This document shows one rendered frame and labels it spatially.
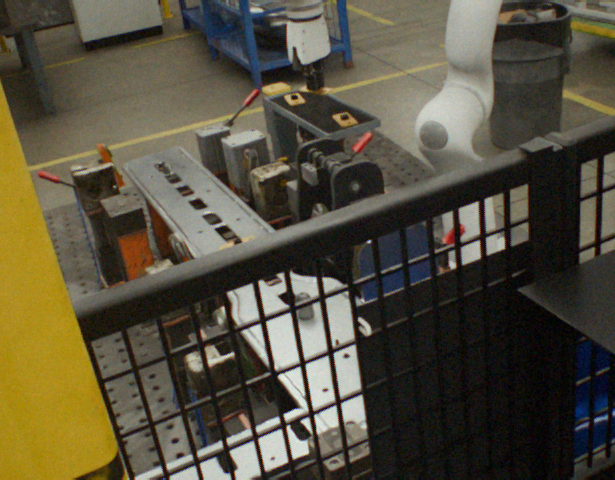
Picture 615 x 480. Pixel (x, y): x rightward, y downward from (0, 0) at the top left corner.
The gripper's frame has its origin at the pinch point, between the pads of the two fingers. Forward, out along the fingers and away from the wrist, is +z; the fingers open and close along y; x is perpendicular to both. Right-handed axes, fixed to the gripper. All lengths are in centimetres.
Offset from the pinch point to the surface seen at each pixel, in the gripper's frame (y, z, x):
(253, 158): 17.5, 14.6, -6.7
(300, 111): 1.9, 7.8, -4.5
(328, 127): 7.3, 7.8, 9.8
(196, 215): 33.8, 23.7, -11.7
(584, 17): -395, 96, -131
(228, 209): 27.7, 23.7, -6.9
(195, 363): 76, 19, 40
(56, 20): -294, 100, -665
